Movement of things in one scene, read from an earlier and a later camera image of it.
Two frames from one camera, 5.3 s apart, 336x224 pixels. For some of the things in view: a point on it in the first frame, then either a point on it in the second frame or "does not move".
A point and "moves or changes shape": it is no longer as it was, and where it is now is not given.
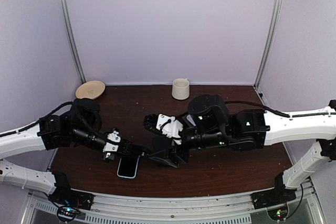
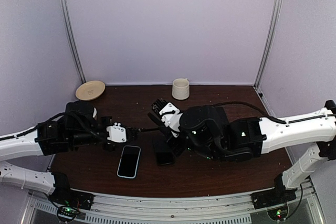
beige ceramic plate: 92,89 does not move
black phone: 161,143 moves or changes shape
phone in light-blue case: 128,167 does not move
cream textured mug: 180,88 does not move
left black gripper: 124,145 -> 111,148
